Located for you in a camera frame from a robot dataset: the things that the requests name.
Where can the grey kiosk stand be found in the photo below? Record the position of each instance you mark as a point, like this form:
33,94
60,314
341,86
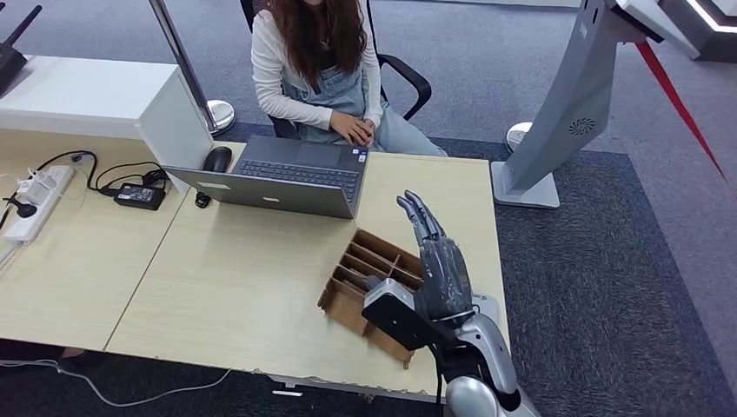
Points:
570,86

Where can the person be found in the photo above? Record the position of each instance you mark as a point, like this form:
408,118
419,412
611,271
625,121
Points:
276,69

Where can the black computer mouse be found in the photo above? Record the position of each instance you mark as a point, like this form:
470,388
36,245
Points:
219,161

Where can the grey laptop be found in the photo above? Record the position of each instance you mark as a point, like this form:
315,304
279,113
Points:
276,195

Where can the brown wooden card organizer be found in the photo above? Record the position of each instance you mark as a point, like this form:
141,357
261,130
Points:
345,299

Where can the black power adapter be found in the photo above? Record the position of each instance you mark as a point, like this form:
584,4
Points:
138,197

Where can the white power strip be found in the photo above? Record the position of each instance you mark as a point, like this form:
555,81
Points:
34,224

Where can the pale grey card reader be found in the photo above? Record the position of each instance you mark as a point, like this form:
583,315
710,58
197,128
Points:
489,305

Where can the red barrier belt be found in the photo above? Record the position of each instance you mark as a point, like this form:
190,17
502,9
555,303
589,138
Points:
668,86

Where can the white desk cabinet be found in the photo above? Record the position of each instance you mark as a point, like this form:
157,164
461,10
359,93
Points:
86,92

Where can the person's right hand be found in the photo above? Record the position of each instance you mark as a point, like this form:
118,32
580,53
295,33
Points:
354,126

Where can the black router with antenna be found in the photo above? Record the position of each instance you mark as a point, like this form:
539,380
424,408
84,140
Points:
8,66

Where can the black wall plug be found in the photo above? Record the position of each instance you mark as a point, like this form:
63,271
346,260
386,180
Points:
24,210

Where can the dark platform with light strip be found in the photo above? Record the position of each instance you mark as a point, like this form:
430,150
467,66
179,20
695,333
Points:
714,40

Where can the round chrome stanchion base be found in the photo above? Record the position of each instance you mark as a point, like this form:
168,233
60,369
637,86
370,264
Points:
515,135

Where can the black office chair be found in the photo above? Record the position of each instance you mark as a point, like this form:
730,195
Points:
409,75

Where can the white charger block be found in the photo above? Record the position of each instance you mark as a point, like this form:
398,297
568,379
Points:
37,190

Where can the grey desk frame rail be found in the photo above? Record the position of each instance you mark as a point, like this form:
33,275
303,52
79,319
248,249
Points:
345,387

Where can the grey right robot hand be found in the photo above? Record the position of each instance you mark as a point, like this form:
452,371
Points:
443,282

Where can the chrome stanchion post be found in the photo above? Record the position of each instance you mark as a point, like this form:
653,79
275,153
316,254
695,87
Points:
184,63

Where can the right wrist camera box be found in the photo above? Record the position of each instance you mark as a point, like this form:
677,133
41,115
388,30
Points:
397,322

